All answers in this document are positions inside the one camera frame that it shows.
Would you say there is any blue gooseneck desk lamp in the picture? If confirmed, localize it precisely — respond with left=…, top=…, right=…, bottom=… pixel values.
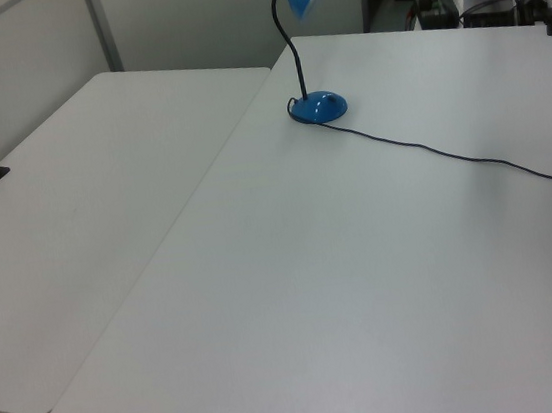
left=269, top=0, right=350, bottom=129

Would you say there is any green and black device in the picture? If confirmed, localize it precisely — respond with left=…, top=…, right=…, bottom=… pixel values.
left=412, top=0, right=462, bottom=32

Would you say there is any black electronics box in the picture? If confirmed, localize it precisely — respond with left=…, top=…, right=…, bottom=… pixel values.
left=456, top=0, right=523, bottom=33

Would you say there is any black lamp power cord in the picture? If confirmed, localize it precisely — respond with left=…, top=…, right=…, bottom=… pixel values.
left=285, top=65, right=552, bottom=224

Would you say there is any grey metal partition post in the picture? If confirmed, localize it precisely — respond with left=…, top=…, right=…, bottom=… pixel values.
left=82, top=0, right=125, bottom=77

